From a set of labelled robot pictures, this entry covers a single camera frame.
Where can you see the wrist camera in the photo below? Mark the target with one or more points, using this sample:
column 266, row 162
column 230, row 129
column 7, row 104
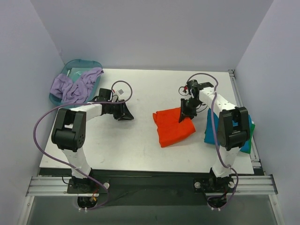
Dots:
column 192, row 87
column 118, row 92

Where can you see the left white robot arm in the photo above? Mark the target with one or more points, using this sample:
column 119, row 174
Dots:
column 69, row 131

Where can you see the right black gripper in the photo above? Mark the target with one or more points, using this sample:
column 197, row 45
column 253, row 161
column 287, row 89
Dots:
column 185, row 108

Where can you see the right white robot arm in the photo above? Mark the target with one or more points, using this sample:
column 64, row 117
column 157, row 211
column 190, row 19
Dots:
column 230, row 127

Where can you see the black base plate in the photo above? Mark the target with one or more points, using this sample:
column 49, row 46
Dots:
column 152, row 198

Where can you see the orange t shirt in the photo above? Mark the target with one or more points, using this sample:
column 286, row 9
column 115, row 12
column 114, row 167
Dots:
column 170, row 130

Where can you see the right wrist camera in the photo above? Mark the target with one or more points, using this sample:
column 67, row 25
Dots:
column 192, row 87

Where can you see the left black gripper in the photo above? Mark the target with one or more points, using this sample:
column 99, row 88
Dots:
column 122, row 110

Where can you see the aluminium mounting rail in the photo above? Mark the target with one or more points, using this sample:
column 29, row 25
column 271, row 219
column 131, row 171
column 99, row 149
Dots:
column 57, row 186

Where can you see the folded blue t shirt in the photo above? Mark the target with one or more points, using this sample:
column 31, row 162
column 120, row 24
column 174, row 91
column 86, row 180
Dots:
column 209, row 137

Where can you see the purple t shirt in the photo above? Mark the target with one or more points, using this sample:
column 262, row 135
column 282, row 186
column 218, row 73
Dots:
column 75, row 92

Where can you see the folded green t shirt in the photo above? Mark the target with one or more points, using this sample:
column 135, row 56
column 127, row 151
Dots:
column 248, row 146

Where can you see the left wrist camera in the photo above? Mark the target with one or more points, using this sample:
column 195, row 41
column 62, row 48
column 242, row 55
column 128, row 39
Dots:
column 118, row 92

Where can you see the teal plastic basket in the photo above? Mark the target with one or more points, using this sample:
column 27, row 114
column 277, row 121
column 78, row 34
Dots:
column 73, row 69

